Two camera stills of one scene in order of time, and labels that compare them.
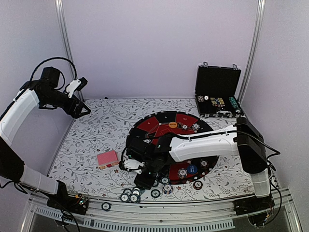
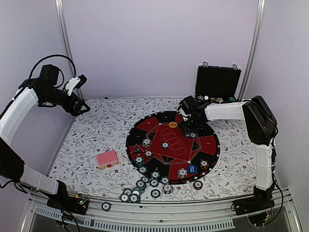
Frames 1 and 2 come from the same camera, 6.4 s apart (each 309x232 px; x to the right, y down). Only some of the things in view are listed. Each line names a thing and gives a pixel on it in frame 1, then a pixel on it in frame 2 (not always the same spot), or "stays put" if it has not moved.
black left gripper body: (68, 108) stays put
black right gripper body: (153, 170) → (192, 123)
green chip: (105, 206) stays put
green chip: (164, 180) stays put
